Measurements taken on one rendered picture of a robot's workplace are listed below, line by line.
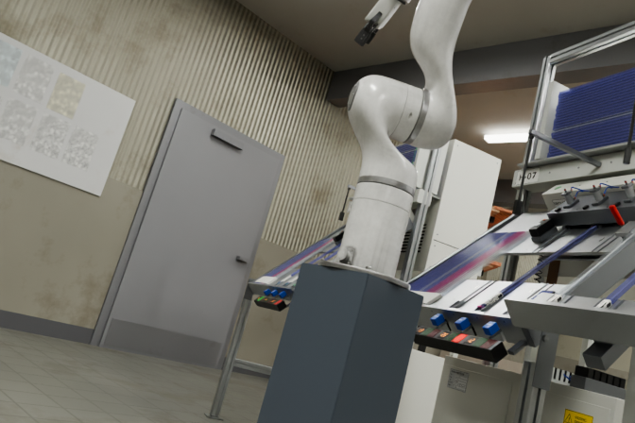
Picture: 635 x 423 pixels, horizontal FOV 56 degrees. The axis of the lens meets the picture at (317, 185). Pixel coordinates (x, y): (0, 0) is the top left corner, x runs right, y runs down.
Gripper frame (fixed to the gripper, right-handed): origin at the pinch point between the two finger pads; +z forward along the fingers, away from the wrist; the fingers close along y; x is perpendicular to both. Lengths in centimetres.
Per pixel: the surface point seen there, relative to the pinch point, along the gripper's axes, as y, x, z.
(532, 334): 48, 77, 21
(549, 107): -60, 64, -14
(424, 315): 19, 65, 48
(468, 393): 7, 96, 66
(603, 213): -1, 86, -4
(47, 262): -169, -114, 303
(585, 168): -34, 83, -7
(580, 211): -7, 83, 1
